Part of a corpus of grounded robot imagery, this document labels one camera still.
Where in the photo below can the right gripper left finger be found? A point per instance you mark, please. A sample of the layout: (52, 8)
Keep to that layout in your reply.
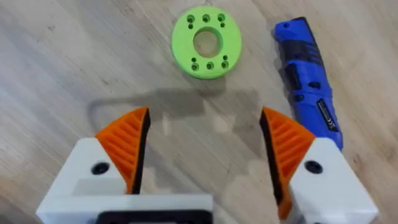
(102, 174)

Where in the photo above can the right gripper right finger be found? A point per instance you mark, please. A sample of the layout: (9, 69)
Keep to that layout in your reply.
(329, 186)

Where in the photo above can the blue electric screwdriver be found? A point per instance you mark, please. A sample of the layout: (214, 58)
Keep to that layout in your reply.
(306, 93)

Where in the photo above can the green disc with holes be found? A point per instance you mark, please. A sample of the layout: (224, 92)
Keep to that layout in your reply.
(183, 46)

